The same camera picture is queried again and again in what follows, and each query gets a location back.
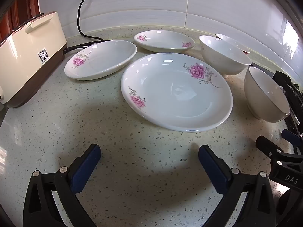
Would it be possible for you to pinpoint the black metal object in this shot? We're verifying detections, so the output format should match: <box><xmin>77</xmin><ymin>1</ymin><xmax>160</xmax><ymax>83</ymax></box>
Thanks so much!
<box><xmin>272</xmin><ymin>70</ymin><xmax>303</xmax><ymax>135</ymax></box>

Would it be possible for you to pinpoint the cream electric cooker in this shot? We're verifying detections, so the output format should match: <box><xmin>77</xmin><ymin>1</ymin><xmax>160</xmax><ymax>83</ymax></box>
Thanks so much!
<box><xmin>0</xmin><ymin>11</ymin><xmax>68</xmax><ymax>108</ymax></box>

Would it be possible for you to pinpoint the black power cable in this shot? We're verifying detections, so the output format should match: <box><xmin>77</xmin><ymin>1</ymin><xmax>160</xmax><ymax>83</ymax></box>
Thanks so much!
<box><xmin>63</xmin><ymin>0</ymin><xmax>114</xmax><ymax>53</ymax></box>

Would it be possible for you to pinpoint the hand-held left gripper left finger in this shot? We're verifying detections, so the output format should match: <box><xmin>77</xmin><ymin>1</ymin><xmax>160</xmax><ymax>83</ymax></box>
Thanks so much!
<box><xmin>22</xmin><ymin>143</ymin><xmax>101</xmax><ymax>227</ymax></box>

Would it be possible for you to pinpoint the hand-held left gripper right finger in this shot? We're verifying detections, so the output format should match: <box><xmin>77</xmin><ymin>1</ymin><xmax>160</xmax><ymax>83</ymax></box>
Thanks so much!
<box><xmin>198</xmin><ymin>145</ymin><xmax>277</xmax><ymax>227</ymax></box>

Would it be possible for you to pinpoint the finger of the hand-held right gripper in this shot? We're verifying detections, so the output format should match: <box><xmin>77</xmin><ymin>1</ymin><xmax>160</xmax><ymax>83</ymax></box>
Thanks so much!
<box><xmin>281</xmin><ymin>129</ymin><xmax>303</xmax><ymax>148</ymax></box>
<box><xmin>256</xmin><ymin>135</ymin><xmax>286</xmax><ymax>158</ymax></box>

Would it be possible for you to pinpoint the red-brown wooden window frame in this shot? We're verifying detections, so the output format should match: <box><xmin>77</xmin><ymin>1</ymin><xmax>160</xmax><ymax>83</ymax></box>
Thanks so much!
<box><xmin>0</xmin><ymin>0</ymin><xmax>39</xmax><ymax>43</ymax></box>

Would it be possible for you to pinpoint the white ceramic bowl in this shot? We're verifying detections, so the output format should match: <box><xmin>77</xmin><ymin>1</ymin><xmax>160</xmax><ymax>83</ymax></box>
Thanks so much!
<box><xmin>198</xmin><ymin>35</ymin><xmax>252</xmax><ymax>78</ymax></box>
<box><xmin>244</xmin><ymin>66</ymin><xmax>291</xmax><ymax>123</ymax></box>

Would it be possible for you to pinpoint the large floral white plate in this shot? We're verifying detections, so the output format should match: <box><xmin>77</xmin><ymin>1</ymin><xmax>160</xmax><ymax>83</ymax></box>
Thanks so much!
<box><xmin>120</xmin><ymin>52</ymin><xmax>233</xmax><ymax>133</ymax></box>

